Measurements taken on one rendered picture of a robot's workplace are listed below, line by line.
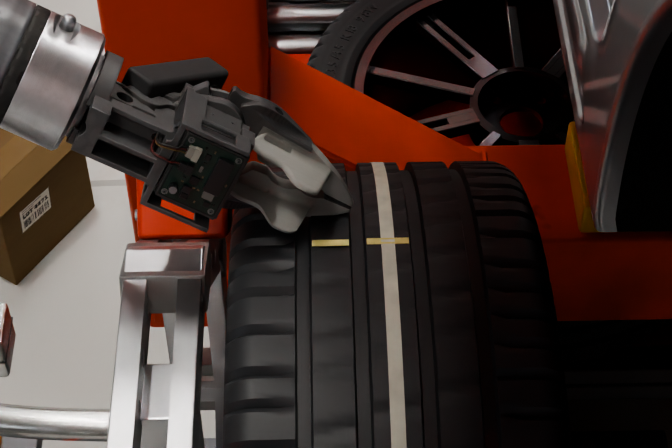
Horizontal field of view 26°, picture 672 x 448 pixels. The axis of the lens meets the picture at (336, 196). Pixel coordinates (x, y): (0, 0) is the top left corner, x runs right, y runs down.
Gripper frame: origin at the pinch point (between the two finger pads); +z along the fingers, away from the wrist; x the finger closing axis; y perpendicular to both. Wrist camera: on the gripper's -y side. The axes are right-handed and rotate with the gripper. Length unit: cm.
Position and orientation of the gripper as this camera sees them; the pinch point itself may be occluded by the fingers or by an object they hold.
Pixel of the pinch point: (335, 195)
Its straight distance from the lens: 109.7
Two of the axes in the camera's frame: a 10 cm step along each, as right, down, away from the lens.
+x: 4.7, -7.8, -4.1
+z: 8.8, 4.0, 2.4
